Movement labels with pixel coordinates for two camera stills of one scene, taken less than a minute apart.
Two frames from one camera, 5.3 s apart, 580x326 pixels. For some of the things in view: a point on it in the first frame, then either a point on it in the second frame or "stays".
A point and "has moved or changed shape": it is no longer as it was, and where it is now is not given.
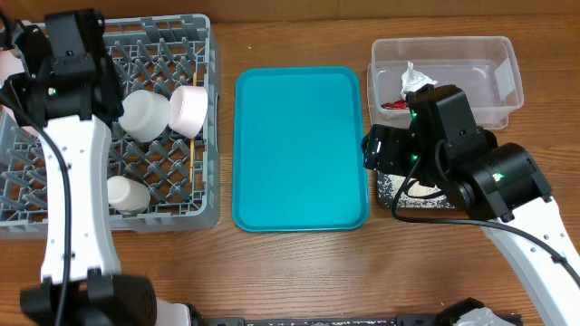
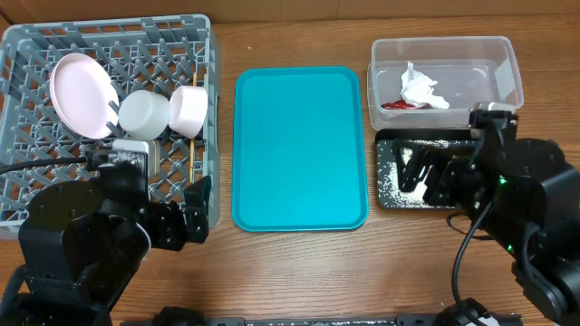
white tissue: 412,80 stays
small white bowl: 187,110 stays
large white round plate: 10,64 has moved or changed shape
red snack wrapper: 398,104 stays
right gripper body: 394,146 → 473,183
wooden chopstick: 192,141 stays
